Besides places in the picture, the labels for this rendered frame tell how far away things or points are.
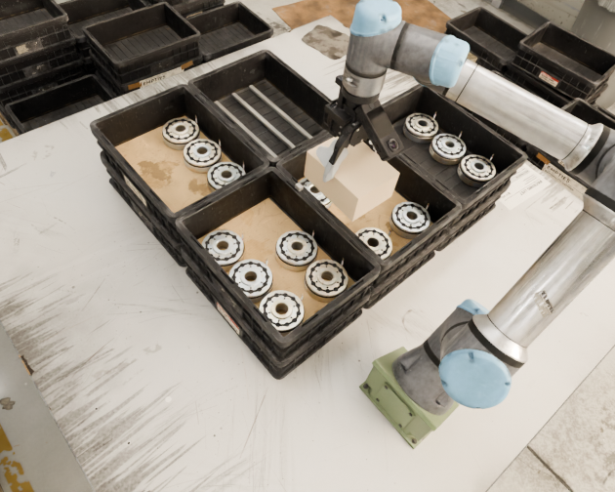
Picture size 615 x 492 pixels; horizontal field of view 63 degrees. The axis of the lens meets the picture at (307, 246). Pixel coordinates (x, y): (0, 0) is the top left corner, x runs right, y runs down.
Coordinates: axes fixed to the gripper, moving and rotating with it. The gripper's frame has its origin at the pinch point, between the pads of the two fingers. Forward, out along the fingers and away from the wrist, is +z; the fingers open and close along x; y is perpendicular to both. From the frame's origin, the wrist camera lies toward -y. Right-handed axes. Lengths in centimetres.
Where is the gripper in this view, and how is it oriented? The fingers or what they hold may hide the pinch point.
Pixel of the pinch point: (351, 169)
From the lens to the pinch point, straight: 108.1
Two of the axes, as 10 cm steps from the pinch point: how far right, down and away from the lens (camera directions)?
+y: -6.4, -6.6, 3.9
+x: -7.6, 4.9, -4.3
